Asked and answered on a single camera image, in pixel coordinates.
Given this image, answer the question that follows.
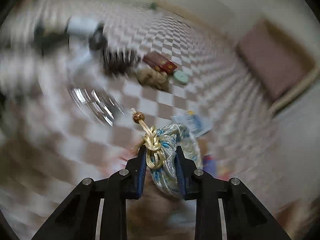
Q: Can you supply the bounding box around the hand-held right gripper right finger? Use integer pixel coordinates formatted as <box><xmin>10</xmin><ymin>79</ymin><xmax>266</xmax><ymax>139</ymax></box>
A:
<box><xmin>175</xmin><ymin>145</ymin><xmax>292</xmax><ymax>240</ymax></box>

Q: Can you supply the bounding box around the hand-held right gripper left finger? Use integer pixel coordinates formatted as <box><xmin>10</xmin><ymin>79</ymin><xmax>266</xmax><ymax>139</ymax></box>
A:
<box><xmin>31</xmin><ymin>144</ymin><xmax>148</xmax><ymax>240</ymax></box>

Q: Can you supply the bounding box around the blue brocade drawstring pouch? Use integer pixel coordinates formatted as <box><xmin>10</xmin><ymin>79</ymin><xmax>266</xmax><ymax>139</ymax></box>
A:
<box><xmin>130</xmin><ymin>107</ymin><xmax>201</xmax><ymax>201</ymax></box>

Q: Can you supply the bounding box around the light blue white packet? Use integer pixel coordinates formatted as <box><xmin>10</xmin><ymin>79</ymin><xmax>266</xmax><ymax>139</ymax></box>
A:
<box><xmin>171</xmin><ymin>110</ymin><xmax>213</xmax><ymax>137</ymax></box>

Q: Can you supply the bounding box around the clear plastic item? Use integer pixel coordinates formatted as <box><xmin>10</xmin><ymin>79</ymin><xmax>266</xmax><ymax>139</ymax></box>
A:
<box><xmin>67</xmin><ymin>87</ymin><xmax>125</xmax><ymax>127</ymax></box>

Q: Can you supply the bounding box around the brown plush toy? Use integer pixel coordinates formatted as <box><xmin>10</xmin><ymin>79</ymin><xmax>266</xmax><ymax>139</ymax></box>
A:
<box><xmin>136</xmin><ymin>68</ymin><xmax>169</xmax><ymax>92</ymax></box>

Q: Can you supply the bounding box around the teal small round object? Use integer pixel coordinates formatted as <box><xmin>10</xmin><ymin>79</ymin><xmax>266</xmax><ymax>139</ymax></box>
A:
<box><xmin>173</xmin><ymin>70</ymin><xmax>189</xmax><ymax>85</ymax></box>

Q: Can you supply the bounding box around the red small box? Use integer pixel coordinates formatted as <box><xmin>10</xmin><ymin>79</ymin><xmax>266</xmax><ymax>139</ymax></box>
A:
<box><xmin>143</xmin><ymin>52</ymin><xmax>177</xmax><ymax>74</ymax></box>

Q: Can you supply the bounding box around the dark fuzzy item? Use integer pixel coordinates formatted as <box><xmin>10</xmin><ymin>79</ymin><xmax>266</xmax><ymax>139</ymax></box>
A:
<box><xmin>101</xmin><ymin>49</ymin><xmax>140</xmax><ymax>77</ymax></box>

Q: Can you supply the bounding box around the black dome-shaped object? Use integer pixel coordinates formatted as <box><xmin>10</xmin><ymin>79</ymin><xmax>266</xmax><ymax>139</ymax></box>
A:
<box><xmin>89</xmin><ymin>22</ymin><xmax>108</xmax><ymax>52</ymax></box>

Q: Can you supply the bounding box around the white cylindrical device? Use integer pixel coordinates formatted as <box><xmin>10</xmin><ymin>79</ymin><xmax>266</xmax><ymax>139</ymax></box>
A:
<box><xmin>66</xmin><ymin>15</ymin><xmax>100</xmax><ymax>37</ymax></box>

